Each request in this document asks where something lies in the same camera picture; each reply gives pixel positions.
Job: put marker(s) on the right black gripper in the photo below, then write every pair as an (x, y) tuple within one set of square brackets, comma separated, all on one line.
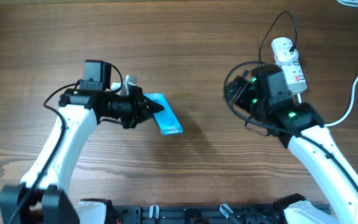
[(247, 89)]

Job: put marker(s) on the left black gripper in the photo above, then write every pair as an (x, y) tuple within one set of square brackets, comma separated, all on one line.
[(144, 108)]

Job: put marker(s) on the Galaxy smartphone with teal screen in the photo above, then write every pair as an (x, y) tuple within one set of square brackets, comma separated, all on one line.
[(165, 119)]

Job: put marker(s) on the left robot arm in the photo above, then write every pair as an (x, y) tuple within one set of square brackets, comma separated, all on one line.
[(42, 195)]

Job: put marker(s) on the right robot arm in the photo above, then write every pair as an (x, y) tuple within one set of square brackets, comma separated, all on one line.
[(265, 100)]

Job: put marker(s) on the white USB charger plug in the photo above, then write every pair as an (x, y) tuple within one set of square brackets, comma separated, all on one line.
[(285, 57)]

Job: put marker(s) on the white power strip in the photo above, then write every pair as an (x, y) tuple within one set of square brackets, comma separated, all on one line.
[(294, 76)]

